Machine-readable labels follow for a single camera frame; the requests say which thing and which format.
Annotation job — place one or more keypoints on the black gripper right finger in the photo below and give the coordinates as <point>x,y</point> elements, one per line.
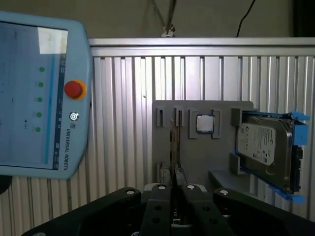
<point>246,211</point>

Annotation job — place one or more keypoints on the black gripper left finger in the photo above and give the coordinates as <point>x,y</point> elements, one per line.
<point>98,211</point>

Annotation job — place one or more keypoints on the blue RAM stick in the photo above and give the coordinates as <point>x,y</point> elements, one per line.
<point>173,157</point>

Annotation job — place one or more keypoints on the pale blue teach pendant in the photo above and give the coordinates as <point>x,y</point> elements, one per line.
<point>73,147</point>

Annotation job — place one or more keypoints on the hard disk in blue carrier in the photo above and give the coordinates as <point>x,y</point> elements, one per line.
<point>261,142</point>

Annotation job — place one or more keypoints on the grey parts rack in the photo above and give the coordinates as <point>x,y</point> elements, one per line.
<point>204,152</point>

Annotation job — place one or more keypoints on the silver CPU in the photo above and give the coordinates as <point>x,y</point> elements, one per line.
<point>205,123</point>

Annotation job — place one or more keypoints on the thin rods with white clip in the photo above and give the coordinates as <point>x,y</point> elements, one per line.
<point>169,30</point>

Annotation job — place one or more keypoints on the black frame post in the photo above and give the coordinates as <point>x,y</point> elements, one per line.
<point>305,17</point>

